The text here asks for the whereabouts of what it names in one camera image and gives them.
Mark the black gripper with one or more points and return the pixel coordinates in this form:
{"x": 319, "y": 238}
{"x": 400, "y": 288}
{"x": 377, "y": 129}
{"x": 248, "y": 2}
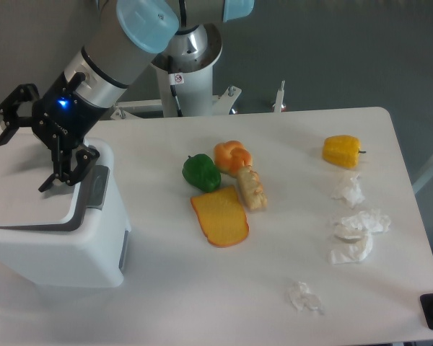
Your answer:
{"x": 60, "y": 119}

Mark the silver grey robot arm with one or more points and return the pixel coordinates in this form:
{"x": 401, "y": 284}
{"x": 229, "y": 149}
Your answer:
{"x": 131, "y": 36}

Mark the white trash can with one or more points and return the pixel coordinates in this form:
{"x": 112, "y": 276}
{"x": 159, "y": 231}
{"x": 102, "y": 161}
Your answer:
{"x": 89, "y": 256}

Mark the green toy bell pepper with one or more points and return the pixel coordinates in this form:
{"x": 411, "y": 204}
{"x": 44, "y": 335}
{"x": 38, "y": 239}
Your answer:
{"x": 201, "y": 172}

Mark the orange toy bread roll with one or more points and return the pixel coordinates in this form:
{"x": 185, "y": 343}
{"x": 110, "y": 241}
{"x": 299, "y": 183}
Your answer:
{"x": 231, "y": 156}

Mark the yellow toy cheese slice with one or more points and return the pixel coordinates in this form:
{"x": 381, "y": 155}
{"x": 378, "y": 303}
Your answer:
{"x": 221, "y": 217}

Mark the beige toy pastry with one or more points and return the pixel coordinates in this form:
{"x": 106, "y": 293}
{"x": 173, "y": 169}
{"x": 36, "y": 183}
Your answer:
{"x": 251, "y": 188}

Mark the yellow toy bell pepper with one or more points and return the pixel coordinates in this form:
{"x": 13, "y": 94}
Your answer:
{"x": 342, "y": 151}

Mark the small crumpled white tissue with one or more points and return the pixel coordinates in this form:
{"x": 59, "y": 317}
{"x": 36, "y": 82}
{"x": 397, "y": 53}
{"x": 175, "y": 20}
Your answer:
{"x": 301, "y": 297}

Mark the crumpled white tissue upper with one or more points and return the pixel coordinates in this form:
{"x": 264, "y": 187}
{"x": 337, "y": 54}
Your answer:
{"x": 349, "y": 189}

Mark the crumpled white tissue lower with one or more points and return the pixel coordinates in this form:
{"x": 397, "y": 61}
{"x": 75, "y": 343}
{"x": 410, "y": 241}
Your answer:
{"x": 350, "y": 248}

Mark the crumpled white tissue middle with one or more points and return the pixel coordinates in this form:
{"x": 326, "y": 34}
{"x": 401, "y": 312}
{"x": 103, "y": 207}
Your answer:
{"x": 364, "y": 223}

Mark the white table clamp bracket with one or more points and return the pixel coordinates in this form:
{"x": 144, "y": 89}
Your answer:
{"x": 222, "y": 104}

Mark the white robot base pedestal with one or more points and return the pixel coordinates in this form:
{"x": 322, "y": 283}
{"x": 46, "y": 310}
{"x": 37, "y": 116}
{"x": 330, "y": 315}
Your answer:
{"x": 185, "y": 72}

